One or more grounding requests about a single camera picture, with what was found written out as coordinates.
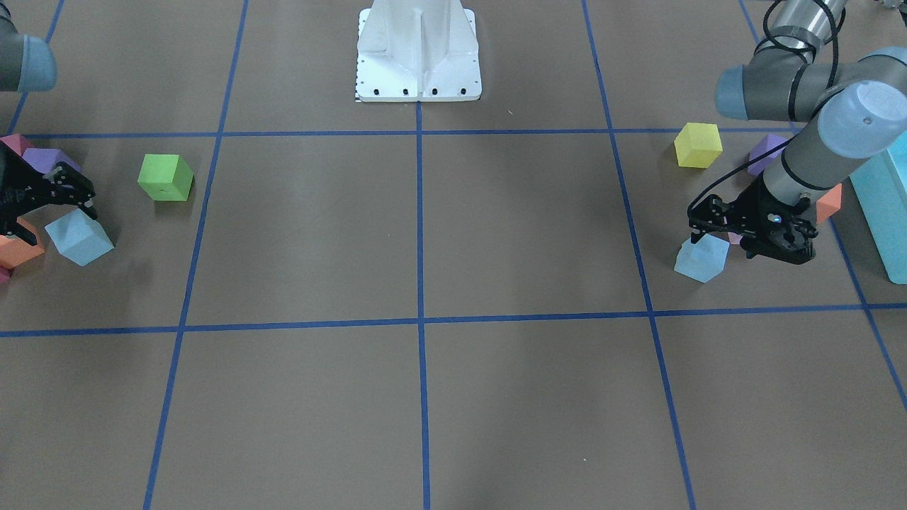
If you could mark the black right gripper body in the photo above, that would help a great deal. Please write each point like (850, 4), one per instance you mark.
(15, 193)

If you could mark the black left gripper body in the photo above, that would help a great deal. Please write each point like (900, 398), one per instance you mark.
(752, 210)

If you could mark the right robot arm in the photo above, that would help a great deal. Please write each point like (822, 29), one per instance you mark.
(28, 64)

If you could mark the light blue plastic tray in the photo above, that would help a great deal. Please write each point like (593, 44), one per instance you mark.
(880, 185)

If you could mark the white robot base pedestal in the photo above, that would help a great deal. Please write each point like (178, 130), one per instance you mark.
(417, 51)

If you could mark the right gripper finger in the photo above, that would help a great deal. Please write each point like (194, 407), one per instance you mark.
(67, 176)
(75, 197)

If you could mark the green foam block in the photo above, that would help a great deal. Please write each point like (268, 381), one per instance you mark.
(166, 177)

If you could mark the light blue block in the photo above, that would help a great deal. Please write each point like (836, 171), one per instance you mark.
(704, 260)
(79, 238)

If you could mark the purple block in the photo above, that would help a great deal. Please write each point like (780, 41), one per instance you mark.
(765, 152)
(41, 161)

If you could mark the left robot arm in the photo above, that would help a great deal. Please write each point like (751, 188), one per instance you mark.
(850, 112)

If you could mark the magenta block near orange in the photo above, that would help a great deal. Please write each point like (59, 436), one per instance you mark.
(18, 143)

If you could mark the yellow foam block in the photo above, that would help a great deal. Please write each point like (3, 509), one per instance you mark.
(698, 145)

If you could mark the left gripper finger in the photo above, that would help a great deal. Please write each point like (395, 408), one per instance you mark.
(718, 227)
(712, 211)

